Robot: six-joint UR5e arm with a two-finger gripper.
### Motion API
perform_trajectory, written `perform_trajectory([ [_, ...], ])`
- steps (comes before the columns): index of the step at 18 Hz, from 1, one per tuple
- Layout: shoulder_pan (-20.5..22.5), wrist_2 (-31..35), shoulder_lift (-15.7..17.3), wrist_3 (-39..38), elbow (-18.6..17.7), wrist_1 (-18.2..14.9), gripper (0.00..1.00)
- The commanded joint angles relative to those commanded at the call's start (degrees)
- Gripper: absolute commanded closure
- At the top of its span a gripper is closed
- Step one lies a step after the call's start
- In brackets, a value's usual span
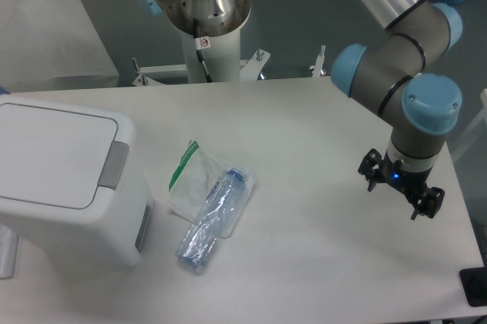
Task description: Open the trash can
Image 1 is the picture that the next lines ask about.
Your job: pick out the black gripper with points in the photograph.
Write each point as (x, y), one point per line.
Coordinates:
(426, 201)

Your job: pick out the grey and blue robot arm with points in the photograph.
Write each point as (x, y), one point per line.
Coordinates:
(392, 82)

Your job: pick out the white trash can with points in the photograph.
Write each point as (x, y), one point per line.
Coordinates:
(111, 230)

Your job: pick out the white trash can lid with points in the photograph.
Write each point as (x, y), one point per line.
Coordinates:
(59, 154)

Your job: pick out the black device at edge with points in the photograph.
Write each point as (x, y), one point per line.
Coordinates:
(474, 285)

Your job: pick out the clear zip plastic bag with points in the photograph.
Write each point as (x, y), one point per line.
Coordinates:
(193, 179)

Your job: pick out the crushed clear plastic bottle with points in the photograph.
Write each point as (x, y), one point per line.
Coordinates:
(199, 241)

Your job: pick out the white clamp bracket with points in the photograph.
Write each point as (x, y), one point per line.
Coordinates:
(317, 69)

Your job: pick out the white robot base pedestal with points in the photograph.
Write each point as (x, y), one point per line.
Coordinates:
(210, 34)

